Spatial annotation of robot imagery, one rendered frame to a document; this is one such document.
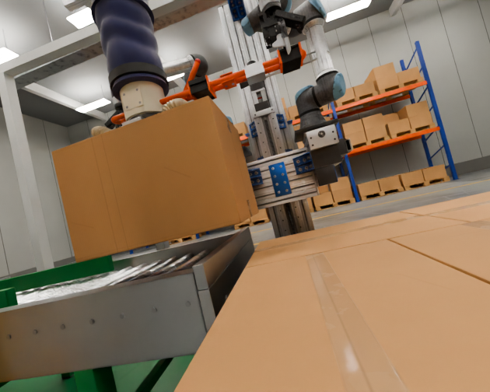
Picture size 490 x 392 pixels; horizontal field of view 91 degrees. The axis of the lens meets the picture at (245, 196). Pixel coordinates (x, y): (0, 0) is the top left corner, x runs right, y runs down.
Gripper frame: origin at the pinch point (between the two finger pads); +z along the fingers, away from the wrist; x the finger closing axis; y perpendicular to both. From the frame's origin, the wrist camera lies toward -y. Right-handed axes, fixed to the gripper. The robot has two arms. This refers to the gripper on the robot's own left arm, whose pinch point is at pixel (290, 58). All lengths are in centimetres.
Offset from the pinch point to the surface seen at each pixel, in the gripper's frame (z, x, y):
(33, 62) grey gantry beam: -190, -157, 278
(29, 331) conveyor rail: 68, 36, 89
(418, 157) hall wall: 26, -833, -446
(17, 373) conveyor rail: 78, 36, 96
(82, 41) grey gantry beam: -190, -157, 205
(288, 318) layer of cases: 66, 54, 17
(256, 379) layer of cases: 66, 65, 20
